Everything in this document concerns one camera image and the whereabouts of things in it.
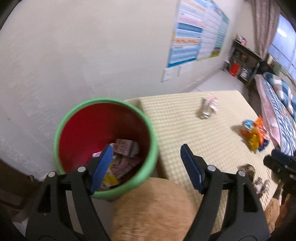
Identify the silver wrapper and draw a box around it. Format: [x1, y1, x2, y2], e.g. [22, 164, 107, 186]
[253, 177, 270, 198]

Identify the brown chocolate wrapper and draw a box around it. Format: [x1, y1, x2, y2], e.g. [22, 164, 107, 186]
[240, 164, 255, 182]

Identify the orange snack bag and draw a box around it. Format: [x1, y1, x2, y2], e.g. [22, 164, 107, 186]
[240, 116, 270, 152]

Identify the long pink snack wrapper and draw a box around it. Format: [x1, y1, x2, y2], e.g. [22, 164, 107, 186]
[93, 151, 141, 179]

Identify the white red wrapper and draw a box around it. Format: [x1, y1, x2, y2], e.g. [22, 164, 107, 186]
[200, 94, 218, 119]

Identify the large pink snack bag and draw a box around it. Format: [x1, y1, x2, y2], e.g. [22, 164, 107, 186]
[110, 139, 139, 158]

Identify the yellow snack wrapper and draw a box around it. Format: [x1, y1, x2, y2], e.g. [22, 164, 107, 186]
[101, 172, 119, 190]

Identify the green red trash bin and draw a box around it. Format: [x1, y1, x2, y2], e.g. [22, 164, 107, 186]
[53, 98, 159, 200]

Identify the plaid blue bed quilt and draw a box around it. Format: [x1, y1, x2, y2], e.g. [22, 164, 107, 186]
[255, 72, 295, 156]

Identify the checkered yellow tablecloth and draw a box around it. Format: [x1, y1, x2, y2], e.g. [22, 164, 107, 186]
[128, 91, 278, 209]

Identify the tan fuzzy sleeve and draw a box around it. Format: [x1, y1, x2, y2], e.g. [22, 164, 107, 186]
[111, 177, 197, 240]

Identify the red small bin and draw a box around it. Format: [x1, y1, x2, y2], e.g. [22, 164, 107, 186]
[229, 63, 240, 77]

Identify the dark metal shelf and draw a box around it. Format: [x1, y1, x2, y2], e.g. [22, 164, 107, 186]
[224, 40, 263, 86]

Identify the window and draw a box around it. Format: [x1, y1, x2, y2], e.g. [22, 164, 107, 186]
[268, 15, 296, 80]

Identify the pink patterned curtain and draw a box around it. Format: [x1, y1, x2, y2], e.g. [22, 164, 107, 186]
[250, 0, 280, 59]

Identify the double white wall socket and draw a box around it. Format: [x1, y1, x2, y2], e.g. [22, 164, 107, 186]
[177, 63, 192, 76]

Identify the white wall outlet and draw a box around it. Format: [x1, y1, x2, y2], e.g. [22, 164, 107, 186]
[161, 68, 172, 82]

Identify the green blue wall poster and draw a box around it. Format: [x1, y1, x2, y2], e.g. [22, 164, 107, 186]
[211, 11, 229, 57]

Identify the middle white wall poster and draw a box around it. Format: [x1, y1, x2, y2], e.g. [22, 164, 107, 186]
[197, 1, 222, 60]

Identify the pinyin wall poster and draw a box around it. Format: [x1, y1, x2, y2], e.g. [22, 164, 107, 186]
[167, 0, 208, 68]

